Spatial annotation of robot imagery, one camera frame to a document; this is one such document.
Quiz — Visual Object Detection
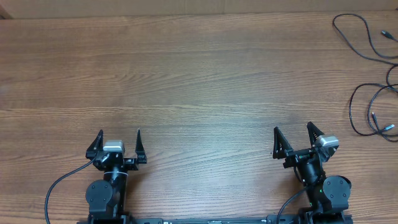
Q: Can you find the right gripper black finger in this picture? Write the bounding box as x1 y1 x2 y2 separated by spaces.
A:
272 127 294 159
307 121 324 146

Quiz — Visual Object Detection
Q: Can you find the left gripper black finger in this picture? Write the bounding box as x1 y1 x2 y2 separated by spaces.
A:
85 129 103 159
135 129 147 164

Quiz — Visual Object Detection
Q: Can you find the black USB cable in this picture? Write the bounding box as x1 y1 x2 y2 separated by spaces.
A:
366 83 398 143
348 63 398 137
331 12 398 67

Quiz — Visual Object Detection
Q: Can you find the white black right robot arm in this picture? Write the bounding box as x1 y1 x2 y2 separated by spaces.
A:
272 122 353 223

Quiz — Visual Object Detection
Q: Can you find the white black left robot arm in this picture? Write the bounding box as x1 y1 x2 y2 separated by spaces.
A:
85 130 147 224

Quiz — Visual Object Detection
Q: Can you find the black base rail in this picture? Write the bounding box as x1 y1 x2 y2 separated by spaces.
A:
77 215 354 224

